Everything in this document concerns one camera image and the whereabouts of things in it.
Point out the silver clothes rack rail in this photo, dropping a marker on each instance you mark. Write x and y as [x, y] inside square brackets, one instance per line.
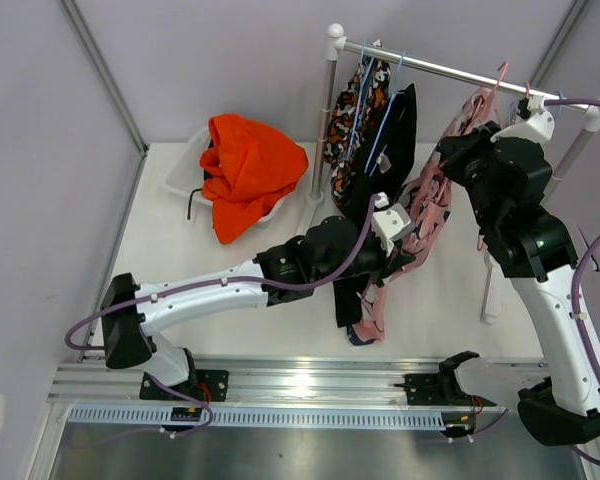
[337, 42]

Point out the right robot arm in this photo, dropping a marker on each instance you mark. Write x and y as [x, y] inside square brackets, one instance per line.
[505, 180]

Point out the camouflage patterned shorts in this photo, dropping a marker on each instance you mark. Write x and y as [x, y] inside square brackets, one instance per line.
[342, 177]

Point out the white cable duct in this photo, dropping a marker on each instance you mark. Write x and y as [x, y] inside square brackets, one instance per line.
[394, 418]

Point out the black shorts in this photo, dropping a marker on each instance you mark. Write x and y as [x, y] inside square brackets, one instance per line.
[395, 156]

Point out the orange shorts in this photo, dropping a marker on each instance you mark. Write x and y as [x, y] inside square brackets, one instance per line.
[251, 167]

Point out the white plastic bin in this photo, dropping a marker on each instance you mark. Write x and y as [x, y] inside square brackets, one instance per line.
[185, 177]

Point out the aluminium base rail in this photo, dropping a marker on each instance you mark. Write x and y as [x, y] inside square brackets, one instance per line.
[269, 382]

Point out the pink patterned shorts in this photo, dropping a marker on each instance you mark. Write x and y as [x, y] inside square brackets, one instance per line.
[427, 199]

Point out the blue wire hanger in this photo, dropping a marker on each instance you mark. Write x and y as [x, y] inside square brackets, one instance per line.
[364, 94]
[557, 113]
[371, 163]

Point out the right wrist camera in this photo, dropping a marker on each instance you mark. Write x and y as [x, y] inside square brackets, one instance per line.
[536, 122]

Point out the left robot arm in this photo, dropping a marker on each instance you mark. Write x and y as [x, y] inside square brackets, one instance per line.
[134, 315]

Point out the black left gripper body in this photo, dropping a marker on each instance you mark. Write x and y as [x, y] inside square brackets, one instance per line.
[373, 260]

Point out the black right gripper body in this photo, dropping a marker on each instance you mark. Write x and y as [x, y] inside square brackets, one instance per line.
[470, 162]

